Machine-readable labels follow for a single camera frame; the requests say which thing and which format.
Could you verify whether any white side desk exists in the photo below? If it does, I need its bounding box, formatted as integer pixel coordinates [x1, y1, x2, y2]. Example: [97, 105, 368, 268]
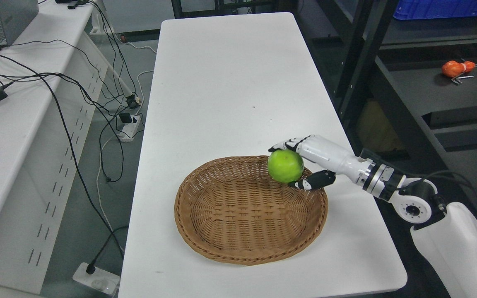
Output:
[0, 1, 108, 294]

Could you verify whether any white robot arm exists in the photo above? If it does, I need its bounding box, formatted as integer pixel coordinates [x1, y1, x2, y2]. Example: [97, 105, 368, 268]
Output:
[358, 149, 477, 298]

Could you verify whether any blue plastic tray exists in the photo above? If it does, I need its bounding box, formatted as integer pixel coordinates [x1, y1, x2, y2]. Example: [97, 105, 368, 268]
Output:
[393, 0, 477, 20]

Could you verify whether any white power strip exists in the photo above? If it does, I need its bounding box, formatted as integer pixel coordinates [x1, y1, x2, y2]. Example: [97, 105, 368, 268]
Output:
[72, 262, 120, 297]
[116, 113, 142, 143]

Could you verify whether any black shelf unit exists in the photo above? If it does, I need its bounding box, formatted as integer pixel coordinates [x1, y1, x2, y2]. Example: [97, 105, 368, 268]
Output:
[295, 0, 477, 214]

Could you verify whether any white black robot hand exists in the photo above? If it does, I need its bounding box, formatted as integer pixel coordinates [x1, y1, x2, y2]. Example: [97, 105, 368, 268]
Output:
[269, 135, 375, 190]

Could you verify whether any grey laptop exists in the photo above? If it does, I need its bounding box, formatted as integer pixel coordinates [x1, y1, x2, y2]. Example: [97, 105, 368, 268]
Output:
[0, 0, 39, 47]

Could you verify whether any white table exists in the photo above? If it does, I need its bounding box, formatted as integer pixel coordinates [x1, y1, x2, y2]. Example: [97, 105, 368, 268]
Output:
[118, 13, 407, 298]

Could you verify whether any white power strip far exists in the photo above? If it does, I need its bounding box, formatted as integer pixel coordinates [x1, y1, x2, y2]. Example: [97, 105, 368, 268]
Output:
[116, 113, 142, 143]

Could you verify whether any brown wicker basket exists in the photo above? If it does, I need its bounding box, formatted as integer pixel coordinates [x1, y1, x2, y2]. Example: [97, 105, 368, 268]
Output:
[174, 155, 328, 266]

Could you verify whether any orange toy on shelf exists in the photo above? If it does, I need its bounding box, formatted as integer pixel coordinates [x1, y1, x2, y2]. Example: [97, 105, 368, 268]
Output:
[441, 60, 477, 85]

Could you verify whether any green apple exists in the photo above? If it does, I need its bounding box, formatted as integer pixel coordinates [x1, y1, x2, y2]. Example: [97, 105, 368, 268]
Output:
[267, 150, 304, 183]

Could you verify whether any white power strip near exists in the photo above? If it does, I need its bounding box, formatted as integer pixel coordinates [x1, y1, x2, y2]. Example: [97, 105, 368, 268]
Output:
[72, 262, 120, 297]

